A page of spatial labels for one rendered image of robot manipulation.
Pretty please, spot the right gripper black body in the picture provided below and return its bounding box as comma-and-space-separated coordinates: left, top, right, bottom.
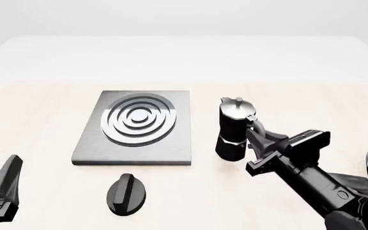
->
245, 129, 332, 178

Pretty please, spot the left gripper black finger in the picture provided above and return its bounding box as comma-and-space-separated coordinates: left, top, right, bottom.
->
0, 154, 24, 207

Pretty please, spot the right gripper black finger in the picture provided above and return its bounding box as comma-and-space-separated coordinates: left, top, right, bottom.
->
264, 130, 291, 149
245, 128, 280, 161

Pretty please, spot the black and silver moka pot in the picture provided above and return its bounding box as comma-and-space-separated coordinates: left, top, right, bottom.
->
215, 96, 266, 162

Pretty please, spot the flat grey stove plate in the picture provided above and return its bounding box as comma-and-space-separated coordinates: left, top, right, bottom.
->
71, 90, 193, 167

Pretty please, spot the round black stove knob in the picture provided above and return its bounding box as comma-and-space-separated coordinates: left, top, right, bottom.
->
106, 172, 147, 217

